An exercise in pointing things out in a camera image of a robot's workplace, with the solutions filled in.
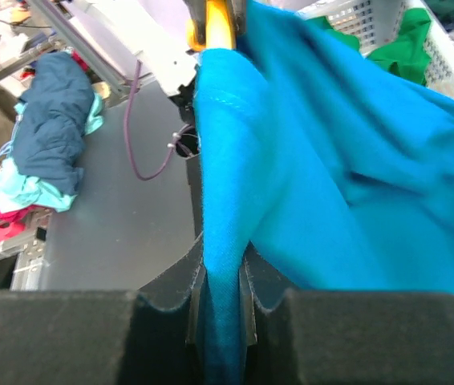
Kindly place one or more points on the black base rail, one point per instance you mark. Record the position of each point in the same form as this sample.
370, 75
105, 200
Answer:
188, 146

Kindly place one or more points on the white plastic basket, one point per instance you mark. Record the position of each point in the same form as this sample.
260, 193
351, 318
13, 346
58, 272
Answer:
386, 15

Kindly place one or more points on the bright green t shirt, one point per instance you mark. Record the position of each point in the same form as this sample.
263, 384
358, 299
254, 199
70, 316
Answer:
405, 56

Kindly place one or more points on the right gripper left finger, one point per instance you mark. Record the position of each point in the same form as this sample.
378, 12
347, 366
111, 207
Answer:
106, 337

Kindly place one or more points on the teal blue t shirt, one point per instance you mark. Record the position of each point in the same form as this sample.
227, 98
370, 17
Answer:
338, 172

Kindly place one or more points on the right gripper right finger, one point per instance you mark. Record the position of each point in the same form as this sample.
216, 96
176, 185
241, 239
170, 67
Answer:
295, 336

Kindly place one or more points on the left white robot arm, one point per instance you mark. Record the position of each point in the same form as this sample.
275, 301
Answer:
161, 45

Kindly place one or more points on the yellow hanger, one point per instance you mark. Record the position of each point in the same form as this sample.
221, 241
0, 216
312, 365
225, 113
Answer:
211, 25

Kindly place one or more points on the navy blue garment pile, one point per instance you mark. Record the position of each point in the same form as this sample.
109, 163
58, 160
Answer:
37, 165

